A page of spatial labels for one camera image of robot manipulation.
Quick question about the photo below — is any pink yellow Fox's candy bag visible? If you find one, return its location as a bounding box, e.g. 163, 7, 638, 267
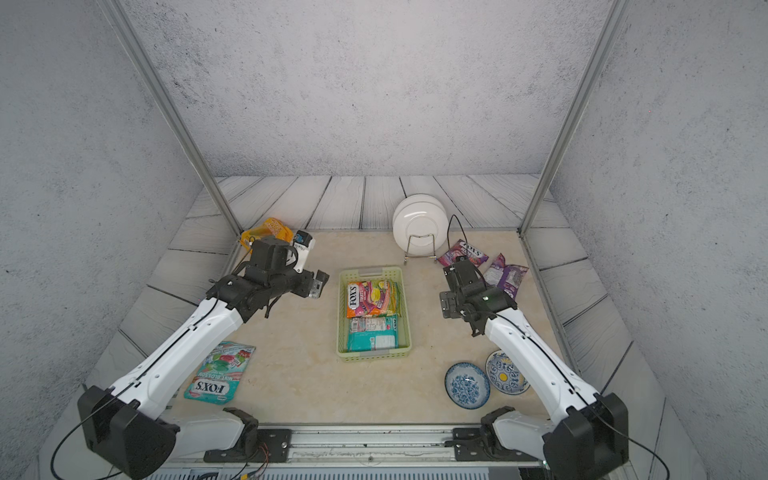
345, 279, 387, 318

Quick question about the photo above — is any teal Fox's candy bag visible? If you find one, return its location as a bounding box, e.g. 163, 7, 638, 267
347, 315, 399, 352

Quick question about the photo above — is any green Fox's spring tea bag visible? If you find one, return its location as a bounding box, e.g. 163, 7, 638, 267
382, 279, 401, 316

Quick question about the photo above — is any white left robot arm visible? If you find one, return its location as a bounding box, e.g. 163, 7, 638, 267
77, 231, 329, 479

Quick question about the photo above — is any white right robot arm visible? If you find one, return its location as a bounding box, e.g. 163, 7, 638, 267
440, 259, 630, 479

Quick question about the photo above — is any green plastic basket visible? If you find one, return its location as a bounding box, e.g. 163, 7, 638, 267
337, 266, 412, 361

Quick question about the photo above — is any purple Fox's berries bag back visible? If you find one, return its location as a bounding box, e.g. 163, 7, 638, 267
483, 254, 529, 300

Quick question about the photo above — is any pink Fox's berries candy bag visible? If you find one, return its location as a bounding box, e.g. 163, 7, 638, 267
437, 239, 488, 267

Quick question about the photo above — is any yellow orange candy bag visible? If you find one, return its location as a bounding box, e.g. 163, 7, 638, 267
239, 217, 295, 249

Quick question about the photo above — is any blue yellow patterned plate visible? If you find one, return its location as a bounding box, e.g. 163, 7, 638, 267
485, 350, 530, 396

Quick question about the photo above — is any blue patterned bowl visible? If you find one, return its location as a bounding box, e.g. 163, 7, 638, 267
444, 362, 491, 410

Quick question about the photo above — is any white plate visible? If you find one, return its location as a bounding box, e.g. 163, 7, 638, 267
392, 194, 448, 252

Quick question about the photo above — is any teal red Fox's fruits bag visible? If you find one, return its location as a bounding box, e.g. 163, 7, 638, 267
184, 341, 256, 405

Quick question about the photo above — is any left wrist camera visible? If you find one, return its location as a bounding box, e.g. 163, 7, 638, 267
292, 230, 315, 273

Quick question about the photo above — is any metal wire plate rack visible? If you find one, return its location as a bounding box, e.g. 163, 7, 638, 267
404, 233, 437, 264

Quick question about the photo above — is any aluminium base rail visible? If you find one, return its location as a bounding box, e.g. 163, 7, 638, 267
143, 422, 631, 480

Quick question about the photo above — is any aluminium corner post left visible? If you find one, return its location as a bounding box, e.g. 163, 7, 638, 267
97, 0, 244, 237

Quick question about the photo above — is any aluminium corner post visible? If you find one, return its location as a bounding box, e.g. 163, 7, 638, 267
97, 0, 244, 237
518, 0, 631, 238

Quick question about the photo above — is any aluminium corner post right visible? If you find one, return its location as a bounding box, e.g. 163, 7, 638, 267
518, 0, 631, 238

